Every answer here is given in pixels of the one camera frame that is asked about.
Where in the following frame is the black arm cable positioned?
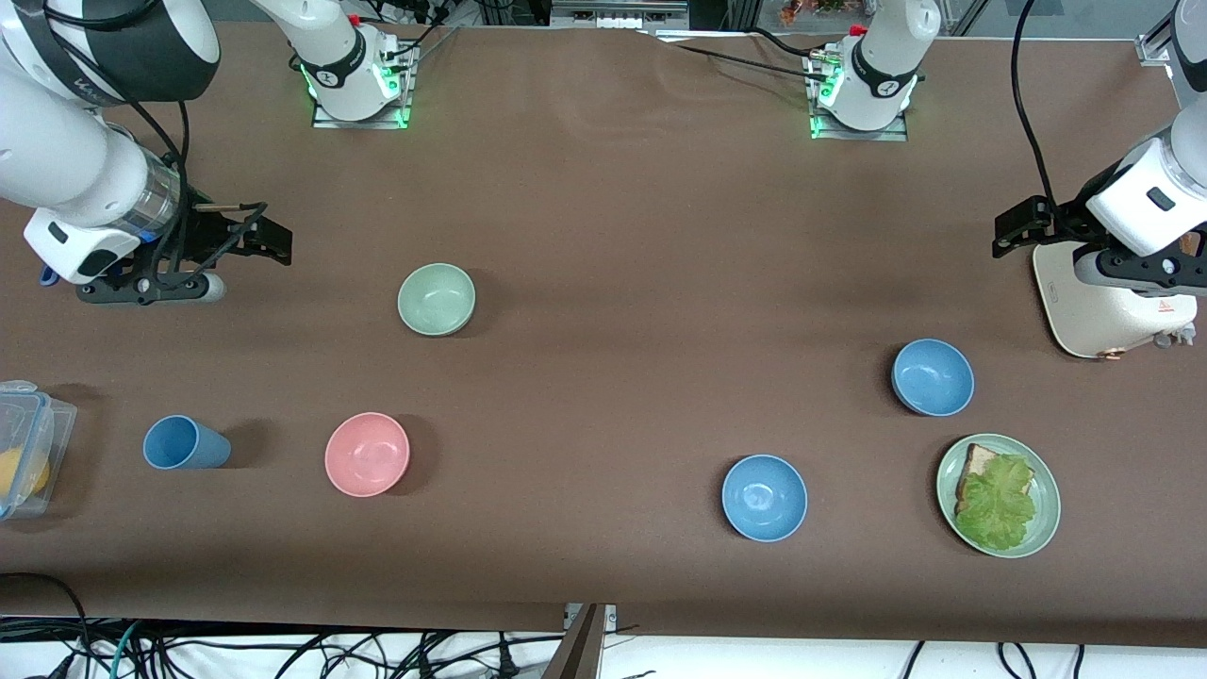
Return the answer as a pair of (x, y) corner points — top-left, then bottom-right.
(1010, 0), (1064, 205)
(94, 94), (270, 284)

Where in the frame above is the pink bowl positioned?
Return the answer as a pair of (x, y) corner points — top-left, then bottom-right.
(324, 412), (411, 498)

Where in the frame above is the green lettuce leaf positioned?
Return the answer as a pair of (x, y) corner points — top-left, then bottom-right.
(954, 455), (1038, 553)

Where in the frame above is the blue bowl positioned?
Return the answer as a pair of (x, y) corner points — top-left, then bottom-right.
(721, 455), (809, 543)
(891, 339), (975, 417)

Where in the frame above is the cream white appliance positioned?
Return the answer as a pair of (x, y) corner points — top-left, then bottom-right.
(1033, 240), (1199, 360)

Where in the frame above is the bread slice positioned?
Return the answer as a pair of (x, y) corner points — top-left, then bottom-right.
(954, 443), (1035, 515)

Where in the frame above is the clear plastic container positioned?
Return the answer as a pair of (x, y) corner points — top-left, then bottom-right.
(0, 380), (78, 522)

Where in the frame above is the brown table cloth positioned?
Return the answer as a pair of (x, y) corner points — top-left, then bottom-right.
(0, 19), (1207, 648)

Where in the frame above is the pale green plate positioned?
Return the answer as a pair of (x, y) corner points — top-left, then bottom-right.
(936, 434), (1062, 559)

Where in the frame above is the pale green bowl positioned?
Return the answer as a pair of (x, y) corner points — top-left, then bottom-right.
(397, 263), (477, 338)

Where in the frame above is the teal floor cable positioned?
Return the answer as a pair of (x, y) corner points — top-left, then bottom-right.
(107, 620), (145, 679)

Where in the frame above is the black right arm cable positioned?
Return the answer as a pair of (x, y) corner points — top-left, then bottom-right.
(94, 94), (270, 284)

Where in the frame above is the yellow fruit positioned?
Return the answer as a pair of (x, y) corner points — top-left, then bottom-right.
(0, 448), (50, 498)

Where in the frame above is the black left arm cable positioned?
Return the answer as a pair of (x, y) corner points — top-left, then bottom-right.
(1010, 0), (1064, 205)

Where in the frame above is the black base cable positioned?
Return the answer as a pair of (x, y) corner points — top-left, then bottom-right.
(671, 43), (823, 78)
(382, 17), (463, 69)
(750, 26), (829, 59)

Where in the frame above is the blue cup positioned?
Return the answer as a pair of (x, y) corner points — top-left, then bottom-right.
(142, 415), (232, 471)

